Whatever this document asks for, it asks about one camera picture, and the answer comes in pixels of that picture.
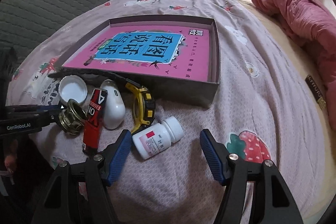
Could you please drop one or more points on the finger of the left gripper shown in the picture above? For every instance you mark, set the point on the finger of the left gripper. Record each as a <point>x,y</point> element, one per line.
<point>32,108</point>
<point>42,117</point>

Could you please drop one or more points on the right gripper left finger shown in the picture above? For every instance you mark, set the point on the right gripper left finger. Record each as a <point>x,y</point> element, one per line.
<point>102,170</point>

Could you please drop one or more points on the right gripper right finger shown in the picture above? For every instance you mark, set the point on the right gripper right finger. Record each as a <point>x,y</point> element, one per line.
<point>231,172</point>

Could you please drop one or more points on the white plastic jar lid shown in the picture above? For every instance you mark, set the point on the white plastic jar lid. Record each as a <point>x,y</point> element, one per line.
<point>72,87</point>

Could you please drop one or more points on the white pill bottle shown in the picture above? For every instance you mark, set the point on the white pill bottle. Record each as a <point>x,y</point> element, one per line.
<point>158,137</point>

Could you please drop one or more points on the white earbuds case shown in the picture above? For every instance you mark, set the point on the white earbuds case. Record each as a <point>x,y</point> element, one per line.
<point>114,112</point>

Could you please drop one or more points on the yellow black wrist watch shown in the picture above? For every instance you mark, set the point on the yellow black wrist watch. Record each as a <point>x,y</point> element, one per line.
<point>144,103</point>

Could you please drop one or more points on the person's hand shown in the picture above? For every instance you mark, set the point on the person's hand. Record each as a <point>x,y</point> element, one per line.
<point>10,155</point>

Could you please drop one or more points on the pink strawberry print bedsheet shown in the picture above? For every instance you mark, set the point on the pink strawberry print bedsheet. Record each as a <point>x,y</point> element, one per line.
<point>260,91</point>

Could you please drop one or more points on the beige mattress with label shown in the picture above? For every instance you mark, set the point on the beige mattress with label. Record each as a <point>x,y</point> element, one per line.
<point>302,63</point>

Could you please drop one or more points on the grey shallow cardboard box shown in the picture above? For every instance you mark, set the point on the grey shallow cardboard box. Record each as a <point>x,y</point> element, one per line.
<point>178,90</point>

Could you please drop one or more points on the pink book blue title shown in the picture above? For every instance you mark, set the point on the pink book blue title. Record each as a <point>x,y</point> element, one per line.
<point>162,50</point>

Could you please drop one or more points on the pink rumpled quilt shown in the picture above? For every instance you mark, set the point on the pink rumpled quilt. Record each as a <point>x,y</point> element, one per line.
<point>312,27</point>

